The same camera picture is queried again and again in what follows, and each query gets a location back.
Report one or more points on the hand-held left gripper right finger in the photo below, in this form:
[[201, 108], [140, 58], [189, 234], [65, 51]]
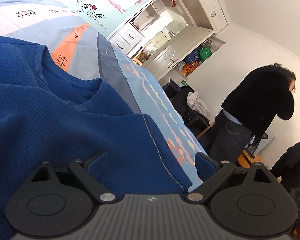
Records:
[[205, 165]]

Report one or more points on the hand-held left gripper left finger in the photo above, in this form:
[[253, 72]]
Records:
[[97, 165]]

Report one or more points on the blue knit sweater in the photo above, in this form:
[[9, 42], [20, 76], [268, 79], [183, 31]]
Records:
[[65, 120]]

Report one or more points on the person's right forearm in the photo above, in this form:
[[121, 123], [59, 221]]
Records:
[[295, 155]]

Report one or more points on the wooden desk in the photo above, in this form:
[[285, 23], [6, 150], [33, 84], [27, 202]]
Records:
[[245, 158]]

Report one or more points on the white crumpled garment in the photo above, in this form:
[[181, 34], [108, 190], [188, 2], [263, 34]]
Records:
[[197, 103]]

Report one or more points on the striped star bedspread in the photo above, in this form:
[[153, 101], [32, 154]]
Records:
[[150, 87]]

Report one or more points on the orange boxes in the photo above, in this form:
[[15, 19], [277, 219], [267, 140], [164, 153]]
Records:
[[189, 68]]

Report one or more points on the blue bag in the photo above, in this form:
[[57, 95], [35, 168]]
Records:
[[192, 59]]

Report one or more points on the green bag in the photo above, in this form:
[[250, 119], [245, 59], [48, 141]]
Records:
[[205, 53]]

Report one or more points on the white door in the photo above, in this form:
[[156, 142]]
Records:
[[180, 47]]

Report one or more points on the white wardrobe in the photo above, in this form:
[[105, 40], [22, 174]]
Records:
[[210, 0]]

